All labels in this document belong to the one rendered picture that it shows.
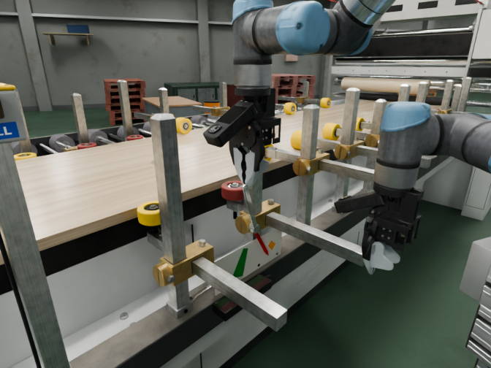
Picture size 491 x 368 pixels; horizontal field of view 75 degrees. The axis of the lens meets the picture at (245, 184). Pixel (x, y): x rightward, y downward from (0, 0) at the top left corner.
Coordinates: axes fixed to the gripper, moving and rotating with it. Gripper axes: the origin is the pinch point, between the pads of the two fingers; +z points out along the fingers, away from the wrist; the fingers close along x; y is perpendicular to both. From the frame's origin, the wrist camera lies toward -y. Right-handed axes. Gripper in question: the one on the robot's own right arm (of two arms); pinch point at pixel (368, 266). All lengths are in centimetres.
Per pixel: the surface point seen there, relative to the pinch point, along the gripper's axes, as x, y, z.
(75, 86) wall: 279, -983, 21
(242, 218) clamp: -8.5, -30.5, -4.1
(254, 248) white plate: -5.9, -28.7, 5.3
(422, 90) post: 119, -30, -29
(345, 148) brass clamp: 42, -29, -14
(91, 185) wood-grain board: -29, -74, -7
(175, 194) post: -28.7, -29.4, -17.3
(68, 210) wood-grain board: -40, -60, -7
